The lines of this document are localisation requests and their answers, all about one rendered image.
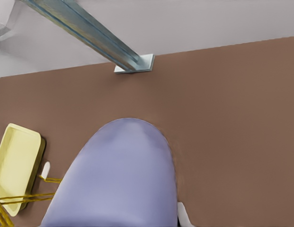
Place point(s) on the silver frame post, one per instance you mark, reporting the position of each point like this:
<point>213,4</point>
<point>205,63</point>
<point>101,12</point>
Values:
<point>85,28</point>

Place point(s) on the pale right gripper finger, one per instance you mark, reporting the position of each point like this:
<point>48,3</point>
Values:
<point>183,216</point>

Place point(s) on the large lavender rounded object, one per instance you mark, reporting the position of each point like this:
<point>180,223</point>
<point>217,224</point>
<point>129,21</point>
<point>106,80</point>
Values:
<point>118,179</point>

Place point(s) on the pale yellow rectangular tray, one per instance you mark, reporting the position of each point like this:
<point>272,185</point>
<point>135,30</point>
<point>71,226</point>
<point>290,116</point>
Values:
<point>15,163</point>

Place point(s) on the small white rounded piece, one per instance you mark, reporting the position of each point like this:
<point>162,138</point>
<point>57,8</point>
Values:
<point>46,169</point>

